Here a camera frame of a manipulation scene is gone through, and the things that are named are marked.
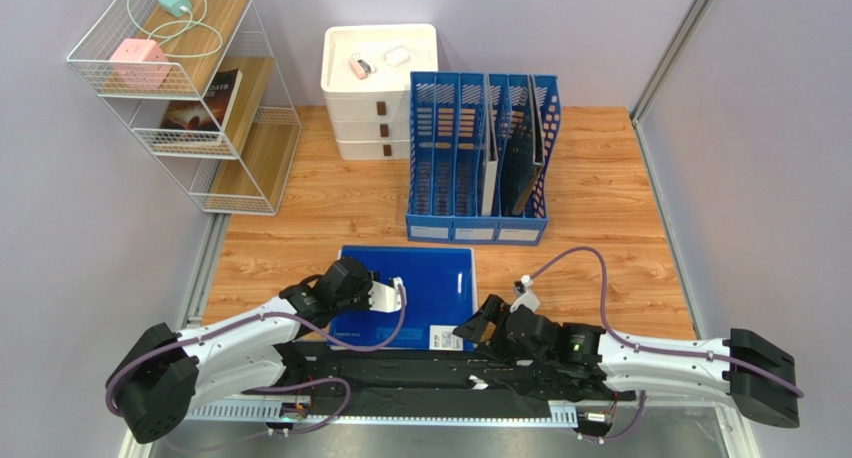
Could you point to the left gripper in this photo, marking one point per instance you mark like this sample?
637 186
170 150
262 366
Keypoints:
366 283

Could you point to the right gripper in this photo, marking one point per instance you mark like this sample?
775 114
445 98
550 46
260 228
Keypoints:
504 323

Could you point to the blue folder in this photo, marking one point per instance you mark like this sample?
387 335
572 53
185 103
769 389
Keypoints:
440 287

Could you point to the blue file organizer rack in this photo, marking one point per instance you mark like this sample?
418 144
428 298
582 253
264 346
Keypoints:
447 128

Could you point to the white three drawer organizer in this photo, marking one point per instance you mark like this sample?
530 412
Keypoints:
370 118

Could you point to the pink correction tape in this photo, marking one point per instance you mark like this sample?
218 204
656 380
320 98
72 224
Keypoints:
359 67

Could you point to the clear plastic bag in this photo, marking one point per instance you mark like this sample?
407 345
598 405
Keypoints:
397 56

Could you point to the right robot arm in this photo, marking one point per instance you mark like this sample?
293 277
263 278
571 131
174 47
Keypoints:
666 364

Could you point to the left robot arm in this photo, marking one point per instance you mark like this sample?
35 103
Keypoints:
167 374

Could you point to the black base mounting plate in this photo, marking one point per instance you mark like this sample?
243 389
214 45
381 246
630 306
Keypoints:
495 380

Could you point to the dark cover book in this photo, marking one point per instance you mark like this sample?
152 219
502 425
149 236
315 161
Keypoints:
200 123

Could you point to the pink cube power socket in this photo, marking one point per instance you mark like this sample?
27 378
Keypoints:
140 63

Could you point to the mint green charger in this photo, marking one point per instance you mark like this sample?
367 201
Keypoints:
176 8

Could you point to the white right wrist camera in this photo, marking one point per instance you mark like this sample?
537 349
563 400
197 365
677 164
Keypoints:
525 297

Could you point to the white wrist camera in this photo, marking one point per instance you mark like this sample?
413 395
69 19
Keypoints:
525 297
387 298

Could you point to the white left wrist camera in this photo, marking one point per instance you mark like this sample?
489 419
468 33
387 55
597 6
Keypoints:
387 298

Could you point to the aluminium frame rail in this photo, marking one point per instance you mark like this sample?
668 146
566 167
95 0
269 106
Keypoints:
689 427

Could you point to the white wire shelf rack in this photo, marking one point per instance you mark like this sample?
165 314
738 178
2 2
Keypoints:
197 84

